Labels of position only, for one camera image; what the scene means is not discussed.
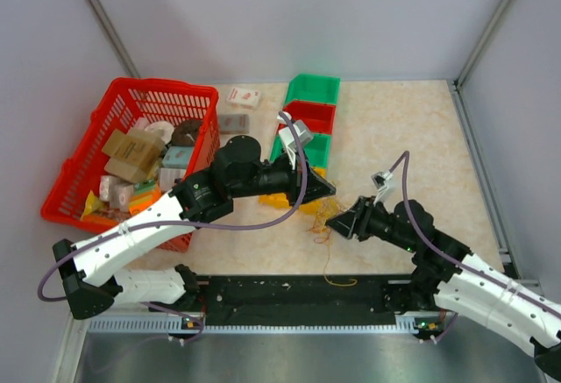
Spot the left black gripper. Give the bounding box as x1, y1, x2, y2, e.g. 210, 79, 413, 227
231, 146, 336, 210

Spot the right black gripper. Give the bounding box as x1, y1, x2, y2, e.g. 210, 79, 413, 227
324, 195, 417, 253

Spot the yellow orange wire bundle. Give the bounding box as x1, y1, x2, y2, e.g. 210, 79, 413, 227
304, 194, 352, 246

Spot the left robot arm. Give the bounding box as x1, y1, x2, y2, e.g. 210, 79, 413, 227
53, 135, 336, 320

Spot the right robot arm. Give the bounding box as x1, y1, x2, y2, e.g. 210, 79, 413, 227
326, 196, 560, 379

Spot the near green plastic bin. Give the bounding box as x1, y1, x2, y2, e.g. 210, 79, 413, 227
269, 133, 331, 169

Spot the green plastic bin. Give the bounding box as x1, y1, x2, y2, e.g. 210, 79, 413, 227
269, 133, 331, 169
284, 74, 340, 105

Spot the yellow plastic bin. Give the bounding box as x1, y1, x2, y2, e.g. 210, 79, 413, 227
259, 167, 327, 216

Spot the red plastic bin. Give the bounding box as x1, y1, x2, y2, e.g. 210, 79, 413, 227
283, 100, 337, 135

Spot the far green plastic bin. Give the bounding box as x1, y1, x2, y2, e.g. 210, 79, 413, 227
284, 74, 340, 105

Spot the grey snack packet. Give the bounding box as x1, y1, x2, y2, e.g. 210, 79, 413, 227
217, 114, 250, 135

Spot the white red snack packet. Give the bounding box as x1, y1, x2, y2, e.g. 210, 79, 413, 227
225, 86, 262, 110

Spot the chocolate donut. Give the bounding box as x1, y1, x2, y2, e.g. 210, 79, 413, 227
171, 119, 202, 147

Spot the teal snack box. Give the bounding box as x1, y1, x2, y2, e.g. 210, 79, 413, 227
162, 146, 194, 169

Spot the orange juice carton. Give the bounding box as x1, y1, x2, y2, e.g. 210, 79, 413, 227
128, 187, 162, 216

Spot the brown cardboard box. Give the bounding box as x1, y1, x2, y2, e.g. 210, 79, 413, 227
102, 128, 165, 183

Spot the yellow snack bag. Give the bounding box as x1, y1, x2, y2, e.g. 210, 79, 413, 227
81, 190, 105, 221

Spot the red plastic basket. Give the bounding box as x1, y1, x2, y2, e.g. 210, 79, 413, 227
40, 77, 220, 234

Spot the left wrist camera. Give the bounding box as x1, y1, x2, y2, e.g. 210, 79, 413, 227
277, 111, 313, 163

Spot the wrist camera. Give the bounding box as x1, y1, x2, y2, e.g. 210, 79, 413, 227
277, 111, 313, 163
371, 170, 396, 204

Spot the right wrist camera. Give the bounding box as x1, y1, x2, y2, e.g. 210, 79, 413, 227
371, 170, 396, 204

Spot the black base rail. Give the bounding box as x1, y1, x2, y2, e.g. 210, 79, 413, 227
168, 274, 439, 327

